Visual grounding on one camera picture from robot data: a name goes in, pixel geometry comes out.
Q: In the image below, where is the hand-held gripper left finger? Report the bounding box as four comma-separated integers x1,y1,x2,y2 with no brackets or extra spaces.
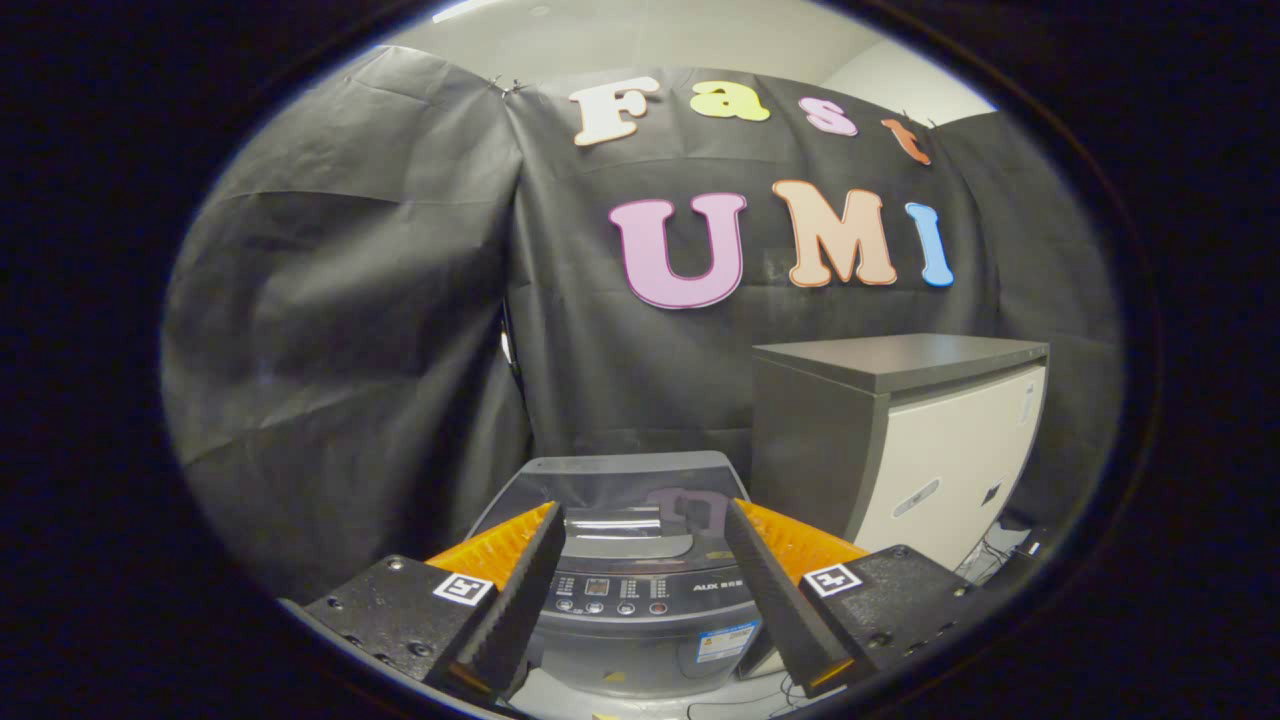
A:
305,500,568,701

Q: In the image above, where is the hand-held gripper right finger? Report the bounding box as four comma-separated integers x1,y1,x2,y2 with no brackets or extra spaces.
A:
725,497,1001,696

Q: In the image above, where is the grey washing machine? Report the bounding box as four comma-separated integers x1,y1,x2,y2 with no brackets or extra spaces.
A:
468,450,791,699

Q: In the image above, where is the black backdrop cloth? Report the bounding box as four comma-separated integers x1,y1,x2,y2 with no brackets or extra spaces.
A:
160,45,1126,601

